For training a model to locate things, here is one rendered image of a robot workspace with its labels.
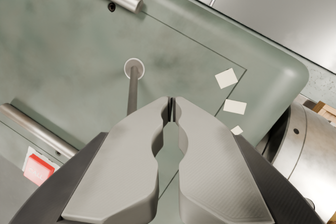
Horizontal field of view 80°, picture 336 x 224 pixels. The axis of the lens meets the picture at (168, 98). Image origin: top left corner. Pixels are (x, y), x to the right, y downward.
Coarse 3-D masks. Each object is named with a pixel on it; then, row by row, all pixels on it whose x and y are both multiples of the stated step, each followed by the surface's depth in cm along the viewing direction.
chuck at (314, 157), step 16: (320, 128) 38; (304, 144) 35; (320, 144) 36; (304, 160) 34; (320, 160) 34; (304, 176) 34; (320, 176) 34; (304, 192) 33; (320, 192) 33; (320, 208) 33
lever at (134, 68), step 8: (128, 64) 33; (136, 64) 32; (128, 72) 33; (136, 72) 31; (136, 80) 30; (136, 88) 28; (128, 96) 27; (136, 96) 27; (128, 104) 25; (136, 104) 26; (128, 112) 24
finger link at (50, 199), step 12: (108, 132) 9; (96, 144) 9; (72, 156) 8; (84, 156) 8; (60, 168) 7; (72, 168) 7; (84, 168) 7; (48, 180) 7; (60, 180) 7; (72, 180) 7; (36, 192) 7; (48, 192) 7; (60, 192) 7; (72, 192) 7; (24, 204) 6; (36, 204) 6; (48, 204) 6; (60, 204) 6; (24, 216) 6; (36, 216) 6; (48, 216) 6; (60, 216) 6
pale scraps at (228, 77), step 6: (222, 72) 29; (228, 72) 29; (216, 78) 30; (222, 78) 30; (228, 78) 29; (234, 78) 29; (222, 84) 30; (228, 84) 30; (228, 102) 30; (234, 102) 30; (240, 102) 30; (228, 108) 30; (234, 108) 30; (240, 108) 30; (234, 132) 31; (240, 132) 31
